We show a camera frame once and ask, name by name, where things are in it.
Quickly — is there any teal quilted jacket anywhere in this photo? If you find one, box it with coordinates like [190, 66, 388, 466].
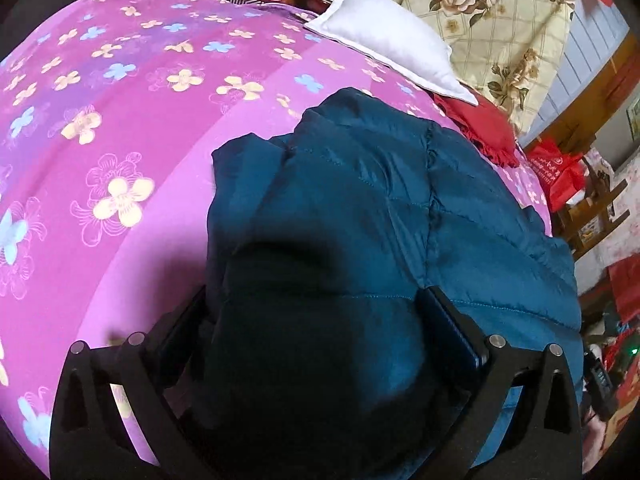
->
[200, 87, 586, 480]

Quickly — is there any red fringed cloth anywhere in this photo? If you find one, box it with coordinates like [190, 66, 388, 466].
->
[432, 91, 521, 167]

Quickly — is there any red gift bag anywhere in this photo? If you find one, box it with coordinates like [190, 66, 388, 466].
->
[607, 255, 640, 323]

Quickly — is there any blue panelled wooden headboard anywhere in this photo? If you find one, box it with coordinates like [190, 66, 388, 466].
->
[520, 0, 633, 151]

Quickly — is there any framed wall picture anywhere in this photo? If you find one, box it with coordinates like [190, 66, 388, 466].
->
[625, 95, 640, 142]

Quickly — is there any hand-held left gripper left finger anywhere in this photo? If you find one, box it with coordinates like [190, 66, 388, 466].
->
[50, 285, 208, 480]

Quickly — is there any cream rose print quilt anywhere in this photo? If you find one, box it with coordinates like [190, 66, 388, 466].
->
[372, 0, 583, 136]

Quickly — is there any wooden chair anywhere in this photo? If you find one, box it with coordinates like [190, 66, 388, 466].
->
[552, 157, 631, 261]

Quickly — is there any red shopping bag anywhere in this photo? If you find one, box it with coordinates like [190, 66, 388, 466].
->
[525, 137, 586, 213]

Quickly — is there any white pillow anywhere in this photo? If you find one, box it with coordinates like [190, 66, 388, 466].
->
[302, 0, 481, 107]

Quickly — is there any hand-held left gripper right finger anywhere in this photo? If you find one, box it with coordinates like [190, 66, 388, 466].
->
[417, 285, 583, 480]

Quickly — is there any pink floral bed sheet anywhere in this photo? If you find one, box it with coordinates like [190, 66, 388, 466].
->
[0, 0, 601, 480]

